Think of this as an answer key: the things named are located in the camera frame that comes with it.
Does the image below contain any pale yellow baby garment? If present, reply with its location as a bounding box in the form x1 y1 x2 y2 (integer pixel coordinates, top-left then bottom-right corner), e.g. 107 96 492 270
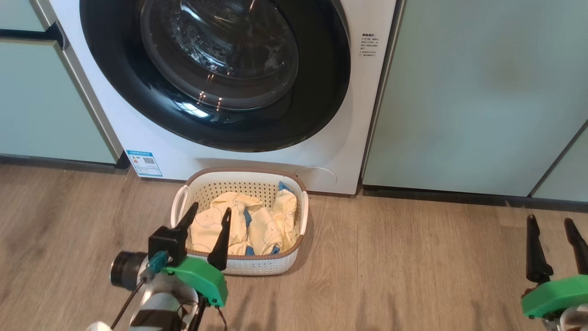
189 192 263 256
248 181 299 256

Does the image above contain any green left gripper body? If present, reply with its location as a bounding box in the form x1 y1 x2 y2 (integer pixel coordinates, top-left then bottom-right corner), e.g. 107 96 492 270
164 256 229 308

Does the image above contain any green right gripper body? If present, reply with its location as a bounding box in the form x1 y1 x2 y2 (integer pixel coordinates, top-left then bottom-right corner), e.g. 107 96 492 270
521 275 588 319

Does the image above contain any teal cabinet with white panel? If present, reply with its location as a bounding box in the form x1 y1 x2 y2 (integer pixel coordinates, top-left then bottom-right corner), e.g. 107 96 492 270
0 0 124 166

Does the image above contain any round black glass washer door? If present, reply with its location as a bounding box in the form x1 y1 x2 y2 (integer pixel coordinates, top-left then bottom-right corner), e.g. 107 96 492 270
79 0 352 153

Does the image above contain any round filter cover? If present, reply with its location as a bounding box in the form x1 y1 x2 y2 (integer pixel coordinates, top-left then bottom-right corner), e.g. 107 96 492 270
294 166 339 194

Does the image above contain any white perforated basket brown rim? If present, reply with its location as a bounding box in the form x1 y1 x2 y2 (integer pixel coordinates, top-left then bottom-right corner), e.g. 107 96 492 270
170 167 309 276

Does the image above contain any blue energy label sticker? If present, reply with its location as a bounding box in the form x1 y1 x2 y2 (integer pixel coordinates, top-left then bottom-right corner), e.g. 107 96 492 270
126 149 163 178

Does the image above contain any black text label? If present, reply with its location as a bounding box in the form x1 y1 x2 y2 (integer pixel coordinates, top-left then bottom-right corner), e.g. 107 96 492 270
360 32 380 58

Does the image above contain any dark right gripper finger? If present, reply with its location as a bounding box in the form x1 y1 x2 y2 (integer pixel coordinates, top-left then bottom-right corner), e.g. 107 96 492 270
564 217 588 275
526 214 554 284

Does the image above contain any wide teal cabinet door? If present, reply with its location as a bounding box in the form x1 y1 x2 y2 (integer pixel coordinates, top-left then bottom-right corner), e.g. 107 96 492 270
362 0 588 197

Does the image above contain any white front-load washing machine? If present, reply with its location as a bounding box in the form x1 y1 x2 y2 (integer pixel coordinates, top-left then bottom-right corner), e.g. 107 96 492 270
48 0 398 196

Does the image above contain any teal cable connector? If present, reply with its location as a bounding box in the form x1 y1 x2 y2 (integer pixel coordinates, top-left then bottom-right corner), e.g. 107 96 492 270
146 251 170 282

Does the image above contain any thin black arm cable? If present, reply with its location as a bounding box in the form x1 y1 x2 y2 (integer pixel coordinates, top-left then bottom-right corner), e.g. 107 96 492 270
110 276 148 330

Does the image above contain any narrow teal cabinet door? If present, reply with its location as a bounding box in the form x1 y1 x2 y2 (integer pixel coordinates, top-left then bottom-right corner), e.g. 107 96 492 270
532 133 588 203

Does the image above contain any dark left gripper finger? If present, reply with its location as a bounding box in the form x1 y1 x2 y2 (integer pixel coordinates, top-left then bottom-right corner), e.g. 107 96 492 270
176 202 199 233
208 208 232 271

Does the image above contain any black cabinet plinth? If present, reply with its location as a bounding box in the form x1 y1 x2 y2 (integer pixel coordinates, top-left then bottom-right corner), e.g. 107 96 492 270
0 153 130 174
361 184 588 213

